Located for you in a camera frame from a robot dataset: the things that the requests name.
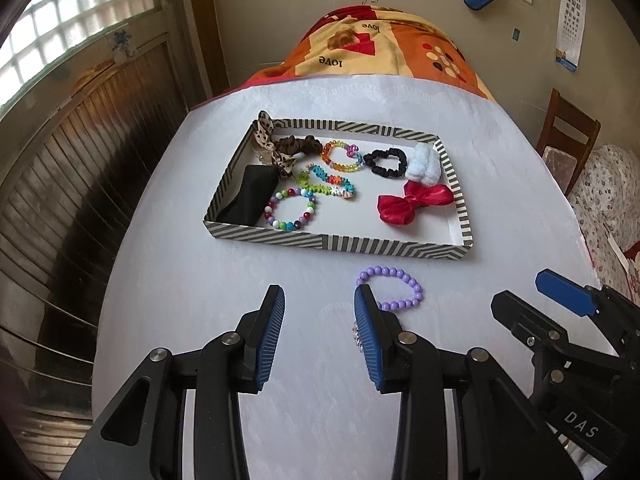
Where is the eye chart poster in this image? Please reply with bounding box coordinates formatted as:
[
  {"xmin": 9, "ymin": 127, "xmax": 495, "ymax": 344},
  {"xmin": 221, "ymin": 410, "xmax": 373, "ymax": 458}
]
[{"xmin": 554, "ymin": 0, "xmax": 587, "ymax": 71}]

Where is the black white striped box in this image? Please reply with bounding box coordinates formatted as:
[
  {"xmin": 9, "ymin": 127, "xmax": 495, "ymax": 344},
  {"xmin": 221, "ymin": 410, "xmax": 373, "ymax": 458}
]
[{"xmin": 202, "ymin": 117, "xmax": 475, "ymax": 262}]

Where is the white fluffy scrunchie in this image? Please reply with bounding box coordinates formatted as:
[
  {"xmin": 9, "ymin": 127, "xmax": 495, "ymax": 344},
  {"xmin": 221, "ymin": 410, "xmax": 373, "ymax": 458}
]
[{"xmin": 404, "ymin": 142, "xmax": 443, "ymax": 184}]

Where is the rainbow spiral hair tie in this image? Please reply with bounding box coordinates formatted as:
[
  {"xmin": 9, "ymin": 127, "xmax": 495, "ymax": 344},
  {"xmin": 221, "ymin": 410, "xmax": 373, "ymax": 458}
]
[{"xmin": 321, "ymin": 140, "xmax": 365, "ymax": 175}]

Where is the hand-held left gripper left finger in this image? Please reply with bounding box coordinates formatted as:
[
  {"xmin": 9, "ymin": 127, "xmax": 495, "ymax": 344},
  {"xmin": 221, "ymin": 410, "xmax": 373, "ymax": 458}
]
[{"xmin": 60, "ymin": 284, "xmax": 286, "ymax": 480}]

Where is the glass block window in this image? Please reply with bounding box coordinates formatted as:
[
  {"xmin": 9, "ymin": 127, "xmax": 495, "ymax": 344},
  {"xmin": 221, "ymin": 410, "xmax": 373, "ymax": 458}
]
[{"xmin": 0, "ymin": 0, "xmax": 166, "ymax": 106}]

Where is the black scrunchie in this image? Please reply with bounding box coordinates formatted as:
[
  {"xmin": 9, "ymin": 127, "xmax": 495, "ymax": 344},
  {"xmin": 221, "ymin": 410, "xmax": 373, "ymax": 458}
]
[{"xmin": 362, "ymin": 147, "xmax": 408, "ymax": 181}]

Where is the red satin bow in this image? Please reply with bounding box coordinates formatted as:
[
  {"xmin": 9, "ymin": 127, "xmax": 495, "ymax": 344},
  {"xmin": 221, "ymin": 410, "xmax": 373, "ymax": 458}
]
[{"xmin": 376, "ymin": 180, "xmax": 454, "ymax": 226}]

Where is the leopard print bow hair tie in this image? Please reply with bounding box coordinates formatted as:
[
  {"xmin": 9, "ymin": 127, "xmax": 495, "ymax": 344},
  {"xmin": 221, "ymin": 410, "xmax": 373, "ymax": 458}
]
[{"xmin": 250, "ymin": 110, "xmax": 298, "ymax": 178}]

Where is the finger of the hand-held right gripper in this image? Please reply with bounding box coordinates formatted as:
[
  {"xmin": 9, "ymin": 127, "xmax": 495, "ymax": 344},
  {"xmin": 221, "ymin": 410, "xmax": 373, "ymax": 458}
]
[
  {"xmin": 535, "ymin": 269, "xmax": 640, "ymax": 341},
  {"xmin": 491, "ymin": 290, "xmax": 621, "ymax": 361}
]

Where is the teal green flower bracelet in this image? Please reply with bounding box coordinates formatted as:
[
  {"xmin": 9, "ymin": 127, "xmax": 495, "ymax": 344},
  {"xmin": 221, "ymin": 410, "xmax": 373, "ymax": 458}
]
[{"xmin": 297, "ymin": 162, "xmax": 358, "ymax": 200}]

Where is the wooden chair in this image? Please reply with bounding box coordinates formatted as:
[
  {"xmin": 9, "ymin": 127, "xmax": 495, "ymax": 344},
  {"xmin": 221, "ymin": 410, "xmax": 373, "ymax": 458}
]
[{"xmin": 536, "ymin": 88, "xmax": 602, "ymax": 196}]

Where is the floral bedding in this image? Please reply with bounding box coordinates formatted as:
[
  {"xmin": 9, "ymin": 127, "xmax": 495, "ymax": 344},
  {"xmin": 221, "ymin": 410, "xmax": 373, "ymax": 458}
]
[{"xmin": 570, "ymin": 144, "xmax": 640, "ymax": 291}]

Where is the multicolour bead bracelet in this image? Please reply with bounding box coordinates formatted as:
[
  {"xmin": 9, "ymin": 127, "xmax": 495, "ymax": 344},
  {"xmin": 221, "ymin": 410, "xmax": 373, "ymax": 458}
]
[{"xmin": 263, "ymin": 186, "xmax": 319, "ymax": 232}]

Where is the purple bead bracelet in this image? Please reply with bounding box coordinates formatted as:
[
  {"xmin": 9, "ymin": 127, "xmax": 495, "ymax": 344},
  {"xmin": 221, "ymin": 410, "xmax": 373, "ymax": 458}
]
[{"xmin": 357, "ymin": 265, "xmax": 423, "ymax": 312}]

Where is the black fabric pouch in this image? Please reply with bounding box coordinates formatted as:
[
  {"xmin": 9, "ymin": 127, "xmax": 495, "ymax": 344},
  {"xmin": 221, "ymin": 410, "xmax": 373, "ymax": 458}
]
[{"xmin": 217, "ymin": 164, "xmax": 278, "ymax": 227}]

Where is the brown scrunchie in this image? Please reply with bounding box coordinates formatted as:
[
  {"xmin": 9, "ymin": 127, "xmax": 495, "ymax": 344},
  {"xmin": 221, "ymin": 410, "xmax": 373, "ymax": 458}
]
[{"xmin": 274, "ymin": 134, "xmax": 323, "ymax": 158}]

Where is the orange red printed blanket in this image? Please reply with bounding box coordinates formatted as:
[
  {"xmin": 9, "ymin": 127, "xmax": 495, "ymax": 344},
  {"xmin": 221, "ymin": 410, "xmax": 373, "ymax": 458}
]
[{"xmin": 190, "ymin": 4, "xmax": 496, "ymax": 111}]

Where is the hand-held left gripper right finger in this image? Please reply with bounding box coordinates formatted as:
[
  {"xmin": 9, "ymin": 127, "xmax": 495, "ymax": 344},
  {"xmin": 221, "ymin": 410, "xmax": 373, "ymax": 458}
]
[{"xmin": 353, "ymin": 284, "xmax": 583, "ymax": 480}]

